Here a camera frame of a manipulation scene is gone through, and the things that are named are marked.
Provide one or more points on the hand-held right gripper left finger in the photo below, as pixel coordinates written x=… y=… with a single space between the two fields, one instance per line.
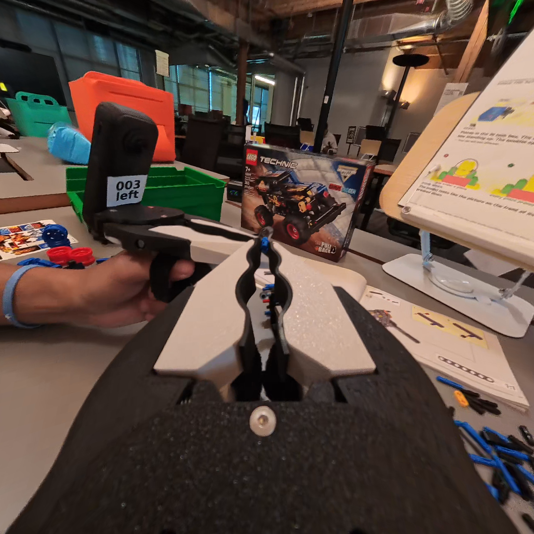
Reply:
x=200 y=325

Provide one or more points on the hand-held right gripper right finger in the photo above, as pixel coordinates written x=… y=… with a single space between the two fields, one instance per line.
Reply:
x=321 y=325

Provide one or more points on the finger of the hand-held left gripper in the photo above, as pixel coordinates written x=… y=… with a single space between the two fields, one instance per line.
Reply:
x=212 y=226
x=208 y=252

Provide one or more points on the black and blue lego assembly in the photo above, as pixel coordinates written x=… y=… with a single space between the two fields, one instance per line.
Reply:
x=265 y=242

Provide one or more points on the person's left forearm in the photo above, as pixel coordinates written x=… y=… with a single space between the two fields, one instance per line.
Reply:
x=54 y=292

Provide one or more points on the lego truck set box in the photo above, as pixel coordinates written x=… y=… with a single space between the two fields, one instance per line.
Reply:
x=304 y=196

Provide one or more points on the blue lego wheel hub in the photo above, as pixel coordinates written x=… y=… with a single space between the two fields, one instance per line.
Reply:
x=55 y=235

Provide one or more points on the red lego wheel hub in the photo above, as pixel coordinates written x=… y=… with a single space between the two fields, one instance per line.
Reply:
x=59 y=254
x=83 y=255

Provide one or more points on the lego building booklet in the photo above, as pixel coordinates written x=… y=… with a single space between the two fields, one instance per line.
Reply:
x=442 y=333

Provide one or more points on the blue lego beam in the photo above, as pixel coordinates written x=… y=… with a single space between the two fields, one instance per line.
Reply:
x=35 y=262

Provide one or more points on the orange lego connector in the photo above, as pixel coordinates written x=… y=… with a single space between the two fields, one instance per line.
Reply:
x=461 y=398

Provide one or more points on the pile of lego pieces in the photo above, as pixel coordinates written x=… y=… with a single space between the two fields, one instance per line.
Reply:
x=500 y=454

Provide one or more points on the person's left hand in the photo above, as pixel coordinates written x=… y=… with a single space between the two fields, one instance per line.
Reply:
x=112 y=288

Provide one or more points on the small black device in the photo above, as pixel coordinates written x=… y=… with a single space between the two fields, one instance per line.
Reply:
x=234 y=192

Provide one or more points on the green plastic tray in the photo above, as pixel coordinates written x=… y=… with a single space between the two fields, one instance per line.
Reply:
x=179 y=194

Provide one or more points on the light blue plastic bag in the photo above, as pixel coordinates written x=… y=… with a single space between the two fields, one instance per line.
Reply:
x=69 y=144

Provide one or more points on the orange plastic bin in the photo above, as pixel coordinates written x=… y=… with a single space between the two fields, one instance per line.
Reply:
x=125 y=104

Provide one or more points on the teal plastic basket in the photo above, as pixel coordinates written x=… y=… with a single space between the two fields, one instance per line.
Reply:
x=35 y=117

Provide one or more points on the colourful sticker sheet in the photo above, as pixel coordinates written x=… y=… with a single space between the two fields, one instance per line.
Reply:
x=21 y=240

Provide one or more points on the light blue wristband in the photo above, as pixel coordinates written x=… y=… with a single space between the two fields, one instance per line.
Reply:
x=9 y=292

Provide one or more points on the instruction sheet on wooden stand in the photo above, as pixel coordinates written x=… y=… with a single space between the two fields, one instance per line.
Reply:
x=417 y=146

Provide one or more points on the white wall sign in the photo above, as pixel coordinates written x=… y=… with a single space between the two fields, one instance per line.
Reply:
x=452 y=98

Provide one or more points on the silver ventilation duct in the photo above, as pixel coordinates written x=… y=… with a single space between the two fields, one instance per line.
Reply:
x=400 y=23

